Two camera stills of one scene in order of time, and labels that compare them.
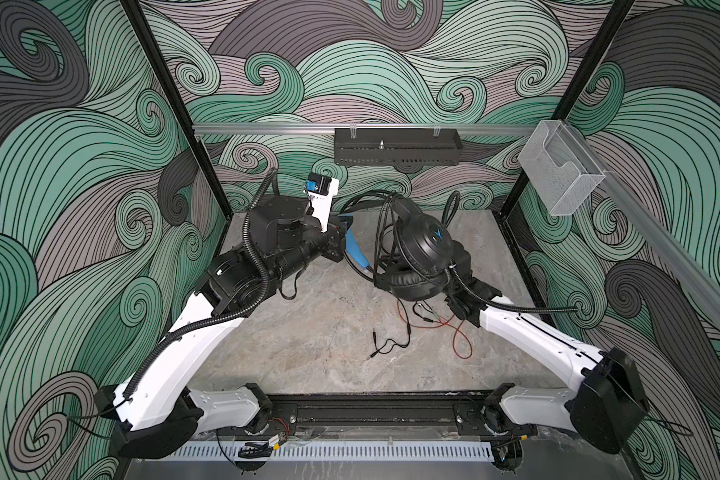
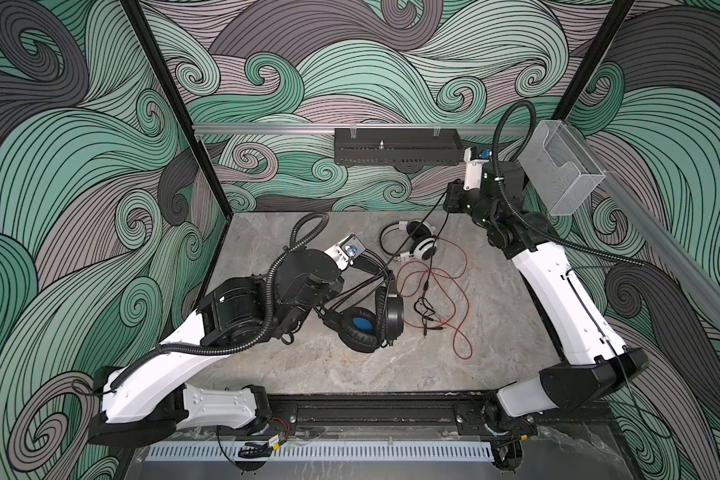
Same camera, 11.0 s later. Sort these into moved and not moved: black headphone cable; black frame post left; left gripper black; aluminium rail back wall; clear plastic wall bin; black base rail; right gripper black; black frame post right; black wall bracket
Moved: left gripper black; black headphone cable; right gripper black
Not moved: aluminium rail back wall; black wall bracket; clear plastic wall bin; black frame post right; black base rail; black frame post left
